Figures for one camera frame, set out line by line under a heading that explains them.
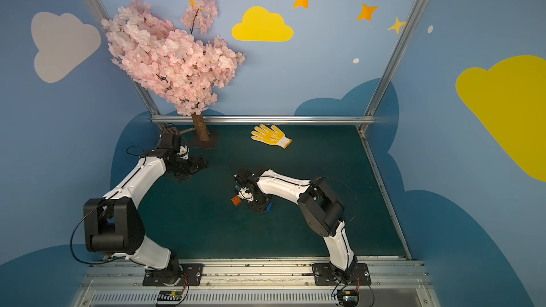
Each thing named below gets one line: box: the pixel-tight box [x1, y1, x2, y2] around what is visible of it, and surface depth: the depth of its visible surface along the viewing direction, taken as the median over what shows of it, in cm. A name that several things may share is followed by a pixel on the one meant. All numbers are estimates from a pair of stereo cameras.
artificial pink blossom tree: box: [100, 0, 246, 142], surface depth 77 cm
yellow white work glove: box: [250, 123, 293, 149], surface depth 121 cm
